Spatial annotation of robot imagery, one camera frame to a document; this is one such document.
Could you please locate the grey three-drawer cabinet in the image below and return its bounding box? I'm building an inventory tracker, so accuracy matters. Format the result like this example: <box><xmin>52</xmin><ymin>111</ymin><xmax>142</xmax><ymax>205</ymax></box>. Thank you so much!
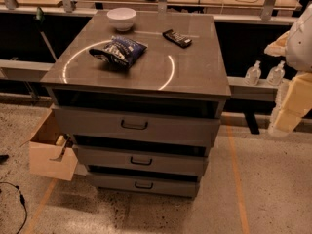
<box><xmin>42</xmin><ymin>11</ymin><xmax>231</xmax><ymax>198</ymax></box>

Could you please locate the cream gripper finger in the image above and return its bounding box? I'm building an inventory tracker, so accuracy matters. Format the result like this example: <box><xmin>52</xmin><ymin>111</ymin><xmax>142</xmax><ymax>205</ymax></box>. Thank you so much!
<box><xmin>264</xmin><ymin>32</ymin><xmax>289</xmax><ymax>57</ymax></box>

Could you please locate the blue chip bag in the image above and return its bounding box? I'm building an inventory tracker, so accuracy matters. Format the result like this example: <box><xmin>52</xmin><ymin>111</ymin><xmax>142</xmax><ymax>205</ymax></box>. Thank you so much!
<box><xmin>89</xmin><ymin>36</ymin><xmax>147</xmax><ymax>69</ymax></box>

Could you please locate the black bottom drawer handle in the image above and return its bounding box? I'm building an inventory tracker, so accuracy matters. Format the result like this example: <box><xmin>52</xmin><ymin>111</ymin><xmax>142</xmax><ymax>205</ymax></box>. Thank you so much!
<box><xmin>135</xmin><ymin>181</ymin><xmax>153</xmax><ymax>190</ymax></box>

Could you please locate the green-tipped pole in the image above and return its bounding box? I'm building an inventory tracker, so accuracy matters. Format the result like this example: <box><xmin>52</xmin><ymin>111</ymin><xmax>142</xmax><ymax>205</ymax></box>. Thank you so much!
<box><xmin>34</xmin><ymin>7</ymin><xmax>57</xmax><ymax>60</ymax></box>

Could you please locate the white ceramic bowl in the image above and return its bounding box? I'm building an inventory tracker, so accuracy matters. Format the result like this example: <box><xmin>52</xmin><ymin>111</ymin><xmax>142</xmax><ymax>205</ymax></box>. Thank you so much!
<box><xmin>107</xmin><ymin>8</ymin><xmax>137</xmax><ymax>31</ymax></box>

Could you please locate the open cardboard box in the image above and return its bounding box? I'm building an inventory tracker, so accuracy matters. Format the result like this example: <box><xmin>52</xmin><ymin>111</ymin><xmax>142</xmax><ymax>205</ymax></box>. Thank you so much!
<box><xmin>28</xmin><ymin>109</ymin><xmax>78</xmax><ymax>181</ymax></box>

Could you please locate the black middle drawer handle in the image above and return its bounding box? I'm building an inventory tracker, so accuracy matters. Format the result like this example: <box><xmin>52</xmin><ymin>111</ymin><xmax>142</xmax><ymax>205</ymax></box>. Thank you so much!
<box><xmin>130</xmin><ymin>156</ymin><xmax>153</xmax><ymax>166</ymax></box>

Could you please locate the black top drawer handle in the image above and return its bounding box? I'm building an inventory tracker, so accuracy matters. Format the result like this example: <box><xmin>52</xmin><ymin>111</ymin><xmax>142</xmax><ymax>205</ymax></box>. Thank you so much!
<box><xmin>120</xmin><ymin>120</ymin><xmax>148</xmax><ymax>130</ymax></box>

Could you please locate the clear sanitizer bottle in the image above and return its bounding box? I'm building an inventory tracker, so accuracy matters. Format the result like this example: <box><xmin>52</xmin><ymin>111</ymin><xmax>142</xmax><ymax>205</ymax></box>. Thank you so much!
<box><xmin>245</xmin><ymin>60</ymin><xmax>261</xmax><ymax>86</ymax></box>
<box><xmin>266</xmin><ymin>60</ymin><xmax>285</xmax><ymax>86</ymax></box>

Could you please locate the clear sanitizer bottle left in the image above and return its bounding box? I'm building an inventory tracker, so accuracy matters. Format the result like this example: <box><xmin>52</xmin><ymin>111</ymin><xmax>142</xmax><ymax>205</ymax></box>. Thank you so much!
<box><xmin>245</xmin><ymin>60</ymin><xmax>261</xmax><ymax>86</ymax></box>

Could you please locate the black floor cable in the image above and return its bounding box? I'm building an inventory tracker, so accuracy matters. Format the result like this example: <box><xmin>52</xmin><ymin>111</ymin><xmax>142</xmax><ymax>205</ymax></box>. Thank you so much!
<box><xmin>0</xmin><ymin>181</ymin><xmax>28</xmax><ymax>234</ymax></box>

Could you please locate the clear sanitizer bottle right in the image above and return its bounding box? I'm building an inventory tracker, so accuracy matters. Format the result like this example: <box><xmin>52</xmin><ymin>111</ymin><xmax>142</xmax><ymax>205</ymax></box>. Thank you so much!
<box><xmin>266</xmin><ymin>60</ymin><xmax>285</xmax><ymax>86</ymax></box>

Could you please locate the black snack bar packet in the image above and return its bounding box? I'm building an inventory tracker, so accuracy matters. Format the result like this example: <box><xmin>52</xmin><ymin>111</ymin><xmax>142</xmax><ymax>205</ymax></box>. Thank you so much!
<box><xmin>162</xmin><ymin>29</ymin><xmax>192</xmax><ymax>49</ymax></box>

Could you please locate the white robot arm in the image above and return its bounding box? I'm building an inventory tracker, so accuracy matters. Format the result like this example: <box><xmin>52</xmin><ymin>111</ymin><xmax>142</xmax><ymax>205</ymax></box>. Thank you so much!
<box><xmin>264</xmin><ymin>4</ymin><xmax>312</xmax><ymax>137</ymax></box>

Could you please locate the black drawer handle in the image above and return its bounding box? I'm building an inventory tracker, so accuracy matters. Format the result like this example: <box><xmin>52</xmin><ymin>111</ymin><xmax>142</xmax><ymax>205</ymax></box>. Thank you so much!
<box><xmin>120</xmin><ymin>120</ymin><xmax>148</xmax><ymax>130</ymax></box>
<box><xmin>135</xmin><ymin>181</ymin><xmax>153</xmax><ymax>190</ymax></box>
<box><xmin>130</xmin><ymin>156</ymin><xmax>153</xmax><ymax>166</ymax></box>

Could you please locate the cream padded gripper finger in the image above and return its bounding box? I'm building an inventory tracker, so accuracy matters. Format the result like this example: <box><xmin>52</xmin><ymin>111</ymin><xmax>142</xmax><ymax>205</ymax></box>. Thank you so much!
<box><xmin>268</xmin><ymin>72</ymin><xmax>312</xmax><ymax>137</ymax></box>

